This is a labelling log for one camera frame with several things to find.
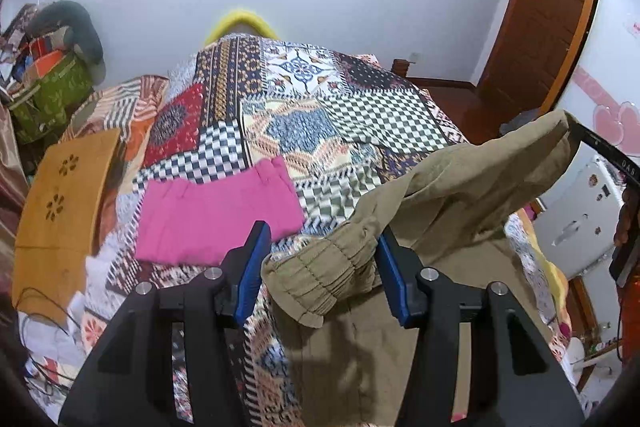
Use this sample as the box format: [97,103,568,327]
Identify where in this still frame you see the pink heart wall sticker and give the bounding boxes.
[572,67,637,148]

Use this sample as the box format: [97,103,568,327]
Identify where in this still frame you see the olive khaki pants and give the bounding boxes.
[261,109,576,427]

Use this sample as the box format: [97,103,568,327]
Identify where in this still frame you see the pink folded garment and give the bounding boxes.
[135,157,307,267]

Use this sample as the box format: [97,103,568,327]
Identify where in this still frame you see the white refrigerator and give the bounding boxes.
[532,154,632,280]

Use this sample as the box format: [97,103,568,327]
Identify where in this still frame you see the striped brown curtain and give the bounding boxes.
[0,107,32,258]

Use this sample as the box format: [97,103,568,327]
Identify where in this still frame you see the grey plush pillow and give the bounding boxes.
[25,0,107,80]

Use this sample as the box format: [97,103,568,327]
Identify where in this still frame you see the patchwork printed bedspread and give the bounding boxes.
[20,34,571,427]

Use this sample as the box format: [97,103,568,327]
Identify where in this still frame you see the orange striped cloth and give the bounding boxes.
[65,74,172,145]

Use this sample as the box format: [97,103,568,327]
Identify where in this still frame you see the brown wooden door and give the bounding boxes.
[475,0,607,142]

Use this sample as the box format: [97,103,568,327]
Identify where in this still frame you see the person's right hand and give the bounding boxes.
[614,187,640,249]

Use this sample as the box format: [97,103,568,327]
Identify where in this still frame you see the thin black cable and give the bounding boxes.
[14,287,77,400]

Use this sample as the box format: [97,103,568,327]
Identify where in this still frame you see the orange patterned box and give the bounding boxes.
[22,36,76,78]

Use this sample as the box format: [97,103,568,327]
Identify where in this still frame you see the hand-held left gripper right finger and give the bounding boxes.
[376,227,586,427]

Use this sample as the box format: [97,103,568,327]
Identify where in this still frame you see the green patterned bag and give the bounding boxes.
[7,52,96,145]

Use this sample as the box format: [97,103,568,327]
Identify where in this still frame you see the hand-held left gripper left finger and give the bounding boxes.
[59,221,273,427]

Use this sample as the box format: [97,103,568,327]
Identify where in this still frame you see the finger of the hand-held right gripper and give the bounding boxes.
[565,109,640,190]

